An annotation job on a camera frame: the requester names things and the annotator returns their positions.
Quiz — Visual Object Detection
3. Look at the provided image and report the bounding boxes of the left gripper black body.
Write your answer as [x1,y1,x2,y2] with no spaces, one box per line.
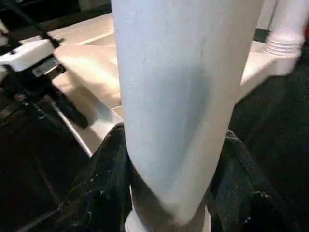
[0,55,67,114]

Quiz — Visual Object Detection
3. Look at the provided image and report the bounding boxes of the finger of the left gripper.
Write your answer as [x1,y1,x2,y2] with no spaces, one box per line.
[55,93,89,129]

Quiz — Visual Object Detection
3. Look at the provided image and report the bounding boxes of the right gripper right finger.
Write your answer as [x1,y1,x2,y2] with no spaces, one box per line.
[207,130,298,232]

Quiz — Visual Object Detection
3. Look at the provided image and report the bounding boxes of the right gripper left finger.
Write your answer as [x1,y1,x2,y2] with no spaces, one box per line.
[55,122,136,232]

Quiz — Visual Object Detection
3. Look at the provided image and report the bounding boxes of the white plastic table top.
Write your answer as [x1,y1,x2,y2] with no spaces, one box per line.
[19,13,302,158]

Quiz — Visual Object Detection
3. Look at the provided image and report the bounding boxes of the white plastic table leg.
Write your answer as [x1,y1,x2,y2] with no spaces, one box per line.
[111,0,263,232]
[263,0,306,60]

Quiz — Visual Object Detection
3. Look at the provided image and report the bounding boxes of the black mat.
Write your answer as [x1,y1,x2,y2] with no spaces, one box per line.
[0,0,309,232]

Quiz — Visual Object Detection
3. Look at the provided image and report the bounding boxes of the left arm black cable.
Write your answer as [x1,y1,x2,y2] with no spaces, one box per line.
[11,0,65,48]

